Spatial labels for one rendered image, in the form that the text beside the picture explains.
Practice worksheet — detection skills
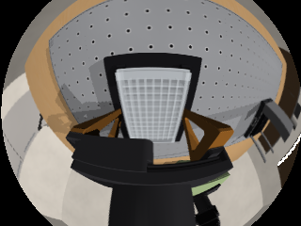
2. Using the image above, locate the white well plate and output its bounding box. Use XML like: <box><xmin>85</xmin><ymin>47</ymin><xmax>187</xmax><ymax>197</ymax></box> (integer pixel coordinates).
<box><xmin>115</xmin><ymin>67</ymin><xmax>192</xmax><ymax>143</ymax></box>

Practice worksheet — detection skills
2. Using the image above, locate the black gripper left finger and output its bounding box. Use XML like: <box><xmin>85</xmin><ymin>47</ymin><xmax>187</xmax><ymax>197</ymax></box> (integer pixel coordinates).
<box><xmin>71</xmin><ymin>108</ymin><xmax>122</xmax><ymax>137</ymax></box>

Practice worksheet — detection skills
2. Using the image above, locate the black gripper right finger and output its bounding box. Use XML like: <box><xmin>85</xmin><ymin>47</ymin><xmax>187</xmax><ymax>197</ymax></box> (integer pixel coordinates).
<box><xmin>182</xmin><ymin>108</ymin><xmax>234</xmax><ymax>162</ymax></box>

